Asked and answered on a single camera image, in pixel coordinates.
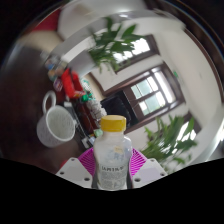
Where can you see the clear yellow-capped drink bottle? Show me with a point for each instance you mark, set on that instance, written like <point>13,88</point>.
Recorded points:
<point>113,156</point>

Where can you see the black office chair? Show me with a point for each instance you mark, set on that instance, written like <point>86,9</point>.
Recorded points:
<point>116,106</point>

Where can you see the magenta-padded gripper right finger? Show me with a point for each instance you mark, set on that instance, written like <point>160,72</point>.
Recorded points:
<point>149,170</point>

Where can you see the green exit sign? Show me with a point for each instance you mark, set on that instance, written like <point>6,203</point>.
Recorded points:
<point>175,74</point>

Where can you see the dark wooden glazed door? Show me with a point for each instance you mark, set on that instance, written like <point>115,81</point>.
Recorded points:
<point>153,96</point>

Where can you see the flat round red coaster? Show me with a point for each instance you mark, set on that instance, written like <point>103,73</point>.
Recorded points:
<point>64,163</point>

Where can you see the red plastic basket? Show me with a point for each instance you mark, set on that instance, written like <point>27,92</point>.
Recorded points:
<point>70,83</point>

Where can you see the red carpeted stairs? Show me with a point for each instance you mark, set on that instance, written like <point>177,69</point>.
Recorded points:
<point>50,21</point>

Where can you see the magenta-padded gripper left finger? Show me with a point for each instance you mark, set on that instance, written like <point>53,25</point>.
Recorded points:
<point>73,171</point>

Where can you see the large potted green plant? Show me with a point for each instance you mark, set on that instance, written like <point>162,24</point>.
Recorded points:
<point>166,140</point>

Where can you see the brown box of snacks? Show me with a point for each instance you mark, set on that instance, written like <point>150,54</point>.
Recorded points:
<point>90,113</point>

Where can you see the green plastic basket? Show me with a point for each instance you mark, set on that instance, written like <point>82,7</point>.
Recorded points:
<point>86,97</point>

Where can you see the dark wooden framed window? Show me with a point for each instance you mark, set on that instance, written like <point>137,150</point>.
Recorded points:
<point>140,46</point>

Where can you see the white speckled mug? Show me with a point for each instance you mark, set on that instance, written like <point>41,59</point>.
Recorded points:
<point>56,128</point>

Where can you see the small potted green plant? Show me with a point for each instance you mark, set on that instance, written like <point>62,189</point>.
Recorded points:
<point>113,43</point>

